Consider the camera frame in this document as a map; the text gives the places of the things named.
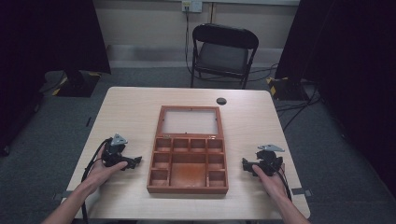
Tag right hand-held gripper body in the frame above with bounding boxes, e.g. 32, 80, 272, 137
248, 143, 286, 177

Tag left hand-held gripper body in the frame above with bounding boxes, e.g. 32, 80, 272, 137
102, 133, 135, 169

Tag wooden compartment box with window lid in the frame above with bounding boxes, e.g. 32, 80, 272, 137
146, 105, 230, 195

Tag person's right hand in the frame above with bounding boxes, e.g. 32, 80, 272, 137
251, 163, 290, 201

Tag person's left hand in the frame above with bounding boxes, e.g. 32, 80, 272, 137
83, 144, 129, 196

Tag grey tape strip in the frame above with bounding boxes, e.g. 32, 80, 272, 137
290, 187, 314, 198
53, 189, 75, 202

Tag black stand base yellow tape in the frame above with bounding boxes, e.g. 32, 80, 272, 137
50, 70, 103, 99
265, 76, 311, 102

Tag black folding chair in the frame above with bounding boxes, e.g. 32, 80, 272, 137
190, 23, 260, 91

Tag dark curtain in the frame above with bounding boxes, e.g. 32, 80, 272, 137
0, 0, 112, 157
275, 0, 396, 197

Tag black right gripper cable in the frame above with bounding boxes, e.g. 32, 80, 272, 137
271, 163, 293, 202

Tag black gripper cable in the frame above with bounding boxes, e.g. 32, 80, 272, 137
79, 137, 114, 224
271, 163, 293, 202

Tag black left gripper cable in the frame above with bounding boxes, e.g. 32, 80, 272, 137
79, 137, 114, 224

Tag black floor cables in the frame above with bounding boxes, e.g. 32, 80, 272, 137
248, 62, 323, 133

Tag black wall socket cable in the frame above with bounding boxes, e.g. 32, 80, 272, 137
184, 7, 200, 78

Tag white wall socket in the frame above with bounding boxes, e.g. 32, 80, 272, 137
181, 0, 204, 14

